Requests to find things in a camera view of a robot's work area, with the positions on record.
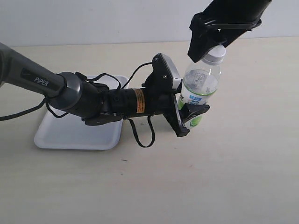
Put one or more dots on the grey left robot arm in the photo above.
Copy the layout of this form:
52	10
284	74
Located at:
95	103

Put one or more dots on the white rectangular plastic tray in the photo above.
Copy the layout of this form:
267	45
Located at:
71	133

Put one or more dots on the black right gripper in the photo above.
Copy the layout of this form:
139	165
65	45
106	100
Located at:
222	22

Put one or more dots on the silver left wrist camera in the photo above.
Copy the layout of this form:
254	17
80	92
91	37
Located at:
166	76

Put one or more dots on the clear plastic drink bottle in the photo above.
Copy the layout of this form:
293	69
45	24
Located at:
200	82

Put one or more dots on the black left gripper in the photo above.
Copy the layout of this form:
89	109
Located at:
156	97

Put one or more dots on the white bottle cap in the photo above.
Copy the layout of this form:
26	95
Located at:
216	55

